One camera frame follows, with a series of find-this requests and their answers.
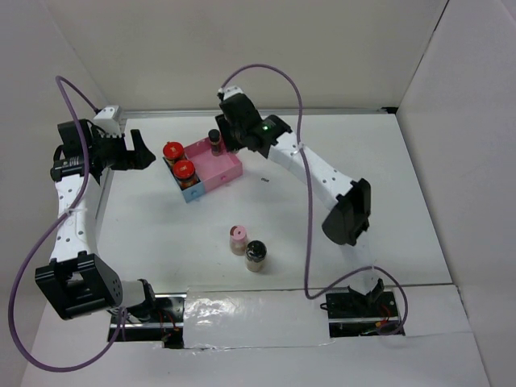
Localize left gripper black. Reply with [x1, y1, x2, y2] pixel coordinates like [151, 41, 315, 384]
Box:
[89, 129, 156, 171]

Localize small black-cap spice bottle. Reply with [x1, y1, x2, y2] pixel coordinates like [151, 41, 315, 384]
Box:
[208, 129, 222, 156]

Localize red-cap jar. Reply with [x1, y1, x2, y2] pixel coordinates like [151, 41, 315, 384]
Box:
[163, 141, 185, 168]
[172, 159, 198, 190]

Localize black-cap spice bottle front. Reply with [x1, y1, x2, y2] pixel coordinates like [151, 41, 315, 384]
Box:
[245, 240, 268, 273]

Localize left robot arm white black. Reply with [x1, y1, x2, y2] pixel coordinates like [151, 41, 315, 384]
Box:
[35, 116, 160, 322]

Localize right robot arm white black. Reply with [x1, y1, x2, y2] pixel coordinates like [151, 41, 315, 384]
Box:
[216, 86, 383, 316]

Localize pink drawer box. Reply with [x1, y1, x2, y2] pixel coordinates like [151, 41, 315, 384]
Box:
[185, 137, 243, 194]

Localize blue drawer box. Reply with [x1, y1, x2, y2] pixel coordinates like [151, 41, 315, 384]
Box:
[162, 157, 206, 202]

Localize pink-cap spice bottle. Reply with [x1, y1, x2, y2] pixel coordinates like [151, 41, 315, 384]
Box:
[230, 225, 248, 256]

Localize white taped front cover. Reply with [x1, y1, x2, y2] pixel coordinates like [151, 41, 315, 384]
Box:
[183, 290, 332, 350]

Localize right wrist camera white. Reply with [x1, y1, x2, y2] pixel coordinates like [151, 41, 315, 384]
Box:
[217, 85, 243, 102]

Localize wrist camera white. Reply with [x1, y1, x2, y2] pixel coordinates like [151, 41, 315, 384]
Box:
[93, 106, 123, 136]
[217, 85, 243, 102]

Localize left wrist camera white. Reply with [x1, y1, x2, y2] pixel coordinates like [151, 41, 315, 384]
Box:
[93, 106, 123, 136]

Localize aluminium rail back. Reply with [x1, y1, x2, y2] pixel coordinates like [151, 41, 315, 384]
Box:
[123, 106, 398, 119]

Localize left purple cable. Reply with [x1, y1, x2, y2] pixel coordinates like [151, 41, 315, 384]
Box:
[7, 75, 126, 371]

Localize purple cable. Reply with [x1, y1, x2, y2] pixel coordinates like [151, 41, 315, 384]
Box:
[7, 75, 126, 371]
[220, 63, 408, 336]

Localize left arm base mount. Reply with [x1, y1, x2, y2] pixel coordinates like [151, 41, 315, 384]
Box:
[107, 280, 186, 349]

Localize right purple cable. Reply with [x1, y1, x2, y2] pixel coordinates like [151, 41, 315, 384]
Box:
[220, 63, 408, 336]

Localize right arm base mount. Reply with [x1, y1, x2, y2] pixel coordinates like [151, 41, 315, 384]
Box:
[319, 279, 404, 338]

